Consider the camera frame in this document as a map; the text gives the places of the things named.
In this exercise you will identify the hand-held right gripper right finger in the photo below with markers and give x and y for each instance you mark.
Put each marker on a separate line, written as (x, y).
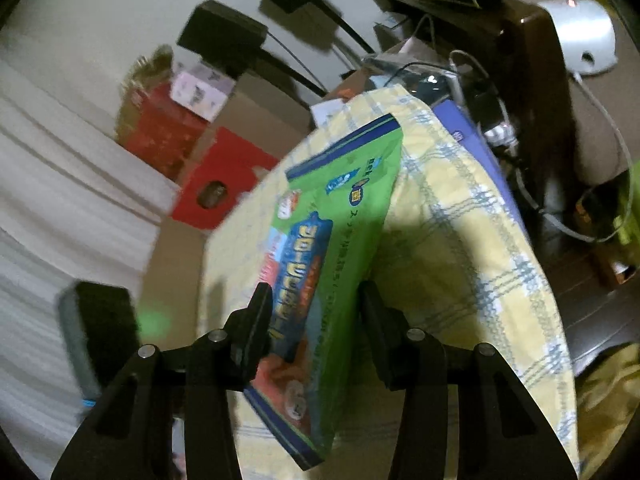
(380, 340)

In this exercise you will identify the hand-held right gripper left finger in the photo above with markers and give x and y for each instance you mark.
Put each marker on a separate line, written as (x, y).
(257, 320)

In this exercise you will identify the green wet wipes packet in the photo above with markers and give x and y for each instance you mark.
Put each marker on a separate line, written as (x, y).
(340, 240)

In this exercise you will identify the yellow plaid cloth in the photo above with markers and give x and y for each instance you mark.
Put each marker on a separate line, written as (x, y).
(450, 260)

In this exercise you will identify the white curtain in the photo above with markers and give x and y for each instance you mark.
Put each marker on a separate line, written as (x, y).
(50, 210)

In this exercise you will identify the red gift box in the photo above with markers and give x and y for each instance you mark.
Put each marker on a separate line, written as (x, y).
(235, 155)

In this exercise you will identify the torn red cardboard box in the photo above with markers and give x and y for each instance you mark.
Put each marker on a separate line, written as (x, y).
(160, 135)

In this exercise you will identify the large brown cardboard box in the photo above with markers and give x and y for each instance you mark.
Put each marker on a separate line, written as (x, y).
(250, 115)

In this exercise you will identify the white printed paper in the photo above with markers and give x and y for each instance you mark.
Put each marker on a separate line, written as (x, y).
(325, 111)

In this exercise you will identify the blue box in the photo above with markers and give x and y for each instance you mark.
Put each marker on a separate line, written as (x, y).
(470, 135)

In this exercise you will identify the small white box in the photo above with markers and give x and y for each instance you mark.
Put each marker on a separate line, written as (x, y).
(200, 92)

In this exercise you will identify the yellow plastic bag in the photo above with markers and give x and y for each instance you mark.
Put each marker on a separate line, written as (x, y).
(610, 400)

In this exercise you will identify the black power adapter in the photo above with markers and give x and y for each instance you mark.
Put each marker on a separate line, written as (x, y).
(485, 105)

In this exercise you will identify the green lunch box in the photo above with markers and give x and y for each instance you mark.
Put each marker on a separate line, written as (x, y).
(631, 200)

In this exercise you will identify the grey box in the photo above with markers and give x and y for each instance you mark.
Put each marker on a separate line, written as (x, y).
(392, 25)

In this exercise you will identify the white rounded device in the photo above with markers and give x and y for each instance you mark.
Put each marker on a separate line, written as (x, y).
(585, 35)

